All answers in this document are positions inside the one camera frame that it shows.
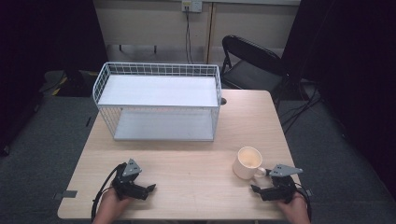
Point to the yellow floor tape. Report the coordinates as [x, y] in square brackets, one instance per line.
[59, 87]

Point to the dark curtain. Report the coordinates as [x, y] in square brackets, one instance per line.
[37, 46]
[351, 62]

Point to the grey tape strip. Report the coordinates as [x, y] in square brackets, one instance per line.
[67, 194]

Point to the white wall socket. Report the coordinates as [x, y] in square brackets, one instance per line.
[192, 5]

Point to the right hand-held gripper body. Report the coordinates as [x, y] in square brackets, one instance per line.
[280, 189]

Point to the black stand base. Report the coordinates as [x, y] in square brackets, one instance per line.
[74, 87]

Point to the black folding chair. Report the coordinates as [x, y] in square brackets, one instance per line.
[252, 67]

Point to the person's left hand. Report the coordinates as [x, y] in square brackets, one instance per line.
[112, 201]

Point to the person's right hand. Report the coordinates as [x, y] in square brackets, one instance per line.
[294, 207]

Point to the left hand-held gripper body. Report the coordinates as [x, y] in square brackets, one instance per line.
[126, 183]

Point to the cream mug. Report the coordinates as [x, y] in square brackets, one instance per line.
[247, 162]

